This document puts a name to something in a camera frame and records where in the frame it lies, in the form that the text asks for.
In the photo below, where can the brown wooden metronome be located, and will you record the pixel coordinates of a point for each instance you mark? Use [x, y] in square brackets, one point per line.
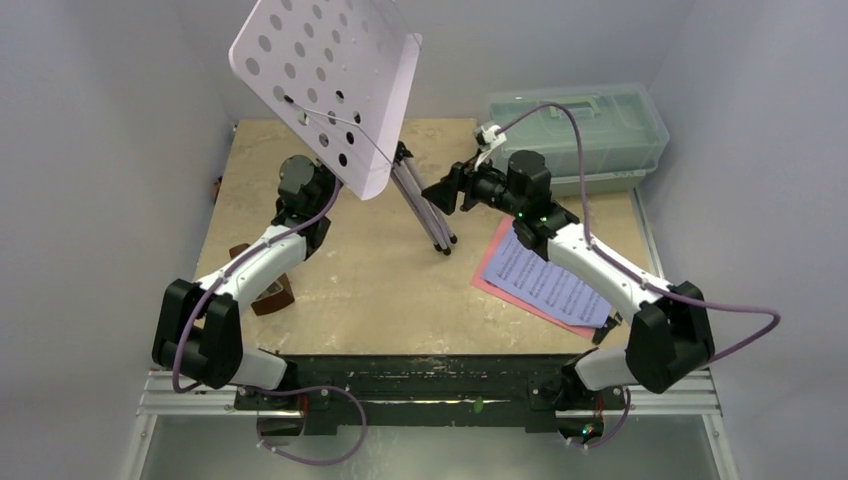
[272, 298]

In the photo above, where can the aluminium frame rails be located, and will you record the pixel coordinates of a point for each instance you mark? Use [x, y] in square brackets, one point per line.
[414, 324]

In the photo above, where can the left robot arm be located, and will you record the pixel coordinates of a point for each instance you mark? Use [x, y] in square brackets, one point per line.
[199, 335]

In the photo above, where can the lilac perforated music stand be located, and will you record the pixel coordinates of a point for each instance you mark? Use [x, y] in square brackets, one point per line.
[339, 74]

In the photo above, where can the translucent green storage box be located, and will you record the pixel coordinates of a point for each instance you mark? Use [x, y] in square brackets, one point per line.
[623, 136]

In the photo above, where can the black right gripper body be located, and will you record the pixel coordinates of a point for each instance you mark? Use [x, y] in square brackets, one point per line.
[457, 183]

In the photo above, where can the white sheet music pages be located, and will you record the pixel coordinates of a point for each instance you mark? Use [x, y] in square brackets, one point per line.
[539, 286]

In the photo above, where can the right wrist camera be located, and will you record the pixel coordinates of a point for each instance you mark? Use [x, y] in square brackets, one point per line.
[489, 138]

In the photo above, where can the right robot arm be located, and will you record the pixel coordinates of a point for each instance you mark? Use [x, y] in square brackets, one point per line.
[670, 334]

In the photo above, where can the black handled tool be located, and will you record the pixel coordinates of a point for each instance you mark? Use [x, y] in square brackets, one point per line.
[613, 321]

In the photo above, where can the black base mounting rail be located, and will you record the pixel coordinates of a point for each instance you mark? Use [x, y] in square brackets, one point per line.
[461, 390]

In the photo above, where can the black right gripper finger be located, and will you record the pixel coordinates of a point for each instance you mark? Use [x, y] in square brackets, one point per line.
[443, 196]
[457, 177]

